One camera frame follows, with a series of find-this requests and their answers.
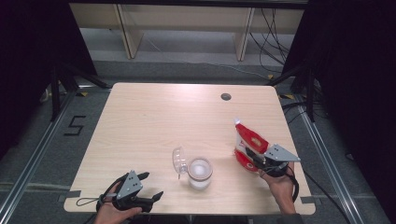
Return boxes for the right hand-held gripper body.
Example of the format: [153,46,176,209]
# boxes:
[260,143,302,178]

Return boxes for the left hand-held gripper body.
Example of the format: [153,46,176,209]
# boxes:
[111,169,154,214]

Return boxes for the red and white plastic bag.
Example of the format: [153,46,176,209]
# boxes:
[233,117,270,173]

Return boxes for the clear jug with beige lid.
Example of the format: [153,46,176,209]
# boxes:
[172,147,214,191]

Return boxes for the person's left hand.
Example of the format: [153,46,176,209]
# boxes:
[92,182,143,224]

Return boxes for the person's right hand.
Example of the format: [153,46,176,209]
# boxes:
[258,162,297,216]

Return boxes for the black metal stand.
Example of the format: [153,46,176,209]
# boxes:
[49,62,111,122]
[265,63,316,123]

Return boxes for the black curtain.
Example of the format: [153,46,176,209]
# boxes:
[0,0,98,160]
[281,0,396,218]

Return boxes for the beige wooden shelf unit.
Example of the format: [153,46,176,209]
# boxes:
[67,2,305,62]

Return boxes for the black gripper strap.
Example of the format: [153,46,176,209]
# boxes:
[98,174,129,207]

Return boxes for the black wrist strap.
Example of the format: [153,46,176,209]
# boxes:
[288,170,301,203]

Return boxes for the thin grey cord loop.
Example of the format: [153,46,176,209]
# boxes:
[75,197,102,208]

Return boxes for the metal floor rail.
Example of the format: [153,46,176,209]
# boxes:
[293,102,359,224]
[0,91,78,216]

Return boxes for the black floor cable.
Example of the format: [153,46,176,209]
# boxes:
[303,172,353,224]

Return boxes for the black hanging cable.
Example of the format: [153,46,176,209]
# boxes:
[260,7,292,74]
[248,31,284,68]

